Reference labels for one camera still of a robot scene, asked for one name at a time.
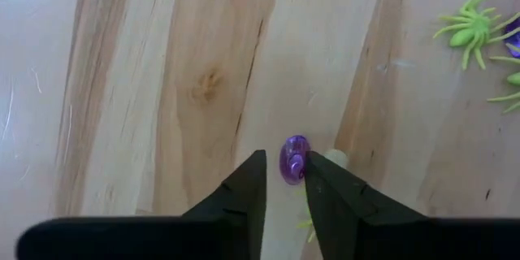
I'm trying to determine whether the small beige plastic skull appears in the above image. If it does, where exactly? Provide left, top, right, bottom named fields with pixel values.
left=323, top=149, right=350, bottom=170

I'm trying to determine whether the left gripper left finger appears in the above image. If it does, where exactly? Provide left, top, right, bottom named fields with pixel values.
left=15, top=149, right=268, bottom=260

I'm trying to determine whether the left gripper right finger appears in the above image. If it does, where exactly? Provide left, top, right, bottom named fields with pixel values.
left=304, top=150, right=520, bottom=260

